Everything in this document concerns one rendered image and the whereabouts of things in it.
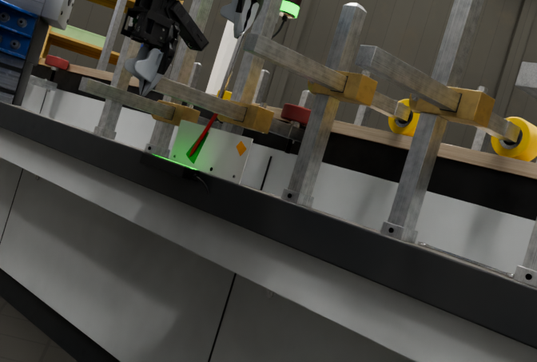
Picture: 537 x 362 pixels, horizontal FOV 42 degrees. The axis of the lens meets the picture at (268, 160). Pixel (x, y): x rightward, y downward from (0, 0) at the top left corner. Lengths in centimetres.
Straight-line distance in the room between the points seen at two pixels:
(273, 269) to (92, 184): 74
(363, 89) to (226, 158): 36
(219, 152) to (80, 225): 93
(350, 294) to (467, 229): 27
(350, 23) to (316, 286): 51
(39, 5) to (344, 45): 59
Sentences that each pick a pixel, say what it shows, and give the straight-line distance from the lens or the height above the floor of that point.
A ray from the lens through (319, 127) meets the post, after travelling 137.
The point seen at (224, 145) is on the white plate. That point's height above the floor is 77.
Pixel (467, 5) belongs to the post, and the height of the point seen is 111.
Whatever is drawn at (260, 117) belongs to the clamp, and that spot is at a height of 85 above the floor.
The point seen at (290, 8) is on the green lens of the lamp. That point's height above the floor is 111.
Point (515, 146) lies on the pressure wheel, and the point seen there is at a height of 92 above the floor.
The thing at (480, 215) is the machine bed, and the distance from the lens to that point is 139.
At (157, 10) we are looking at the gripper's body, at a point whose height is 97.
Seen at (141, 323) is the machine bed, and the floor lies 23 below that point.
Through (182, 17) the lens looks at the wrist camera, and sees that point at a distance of 138.
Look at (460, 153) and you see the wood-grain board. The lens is 142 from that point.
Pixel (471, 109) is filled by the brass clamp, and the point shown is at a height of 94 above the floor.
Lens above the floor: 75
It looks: level
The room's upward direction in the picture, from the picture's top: 17 degrees clockwise
